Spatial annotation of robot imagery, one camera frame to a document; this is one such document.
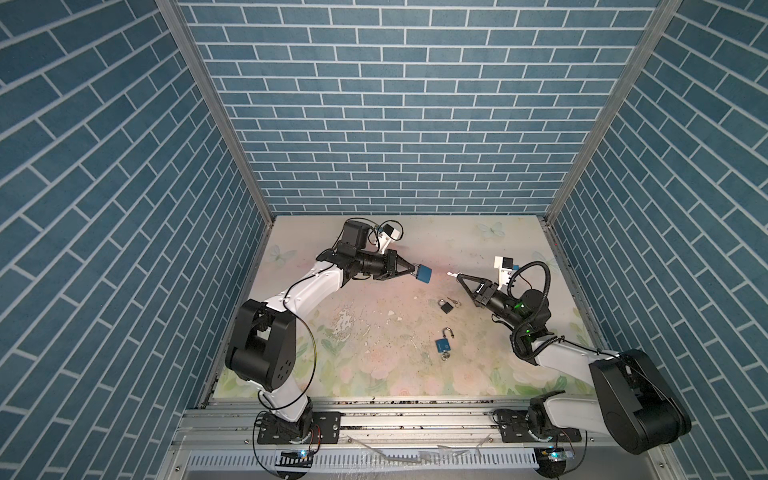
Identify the blue padlock with key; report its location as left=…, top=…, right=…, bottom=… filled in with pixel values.
left=435, top=327, right=455, bottom=360

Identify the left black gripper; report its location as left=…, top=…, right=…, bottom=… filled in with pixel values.
left=353, top=249, right=414, bottom=279

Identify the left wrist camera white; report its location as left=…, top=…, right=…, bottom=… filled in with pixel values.
left=376, top=220, right=403, bottom=253

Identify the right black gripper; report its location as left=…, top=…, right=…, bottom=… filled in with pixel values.
left=460, top=275, right=528, bottom=335

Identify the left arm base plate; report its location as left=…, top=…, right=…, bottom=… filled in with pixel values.
left=256, top=411, right=342, bottom=446

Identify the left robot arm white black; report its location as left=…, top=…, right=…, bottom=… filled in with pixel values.
left=224, top=217, right=432, bottom=443

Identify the black padlock with keys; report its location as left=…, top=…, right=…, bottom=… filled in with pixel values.
left=437, top=298, right=461, bottom=314

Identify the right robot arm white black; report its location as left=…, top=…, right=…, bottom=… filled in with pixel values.
left=455, top=261, right=692, bottom=455

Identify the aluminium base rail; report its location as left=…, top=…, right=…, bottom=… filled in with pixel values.
left=159, top=399, right=684, bottom=479

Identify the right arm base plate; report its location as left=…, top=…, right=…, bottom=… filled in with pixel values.
left=491, top=409, right=582, bottom=444

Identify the floral table mat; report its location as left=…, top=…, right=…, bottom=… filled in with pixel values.
left=212, top=214, right=616, bottom=400

